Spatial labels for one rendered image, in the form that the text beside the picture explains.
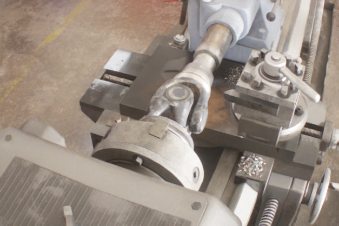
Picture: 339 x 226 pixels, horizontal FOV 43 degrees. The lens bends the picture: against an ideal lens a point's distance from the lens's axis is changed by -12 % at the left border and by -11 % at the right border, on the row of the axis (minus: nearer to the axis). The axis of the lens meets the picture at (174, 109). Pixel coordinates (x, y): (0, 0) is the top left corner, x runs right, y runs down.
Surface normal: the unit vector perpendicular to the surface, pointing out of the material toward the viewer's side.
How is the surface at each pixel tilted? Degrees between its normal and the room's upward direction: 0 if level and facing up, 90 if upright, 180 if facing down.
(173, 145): 29
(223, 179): 0
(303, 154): 0
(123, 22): 0
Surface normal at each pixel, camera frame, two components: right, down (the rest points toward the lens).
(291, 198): -0.36, 0.66
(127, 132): -0.29, -0.75
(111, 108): 0.00, -0.71
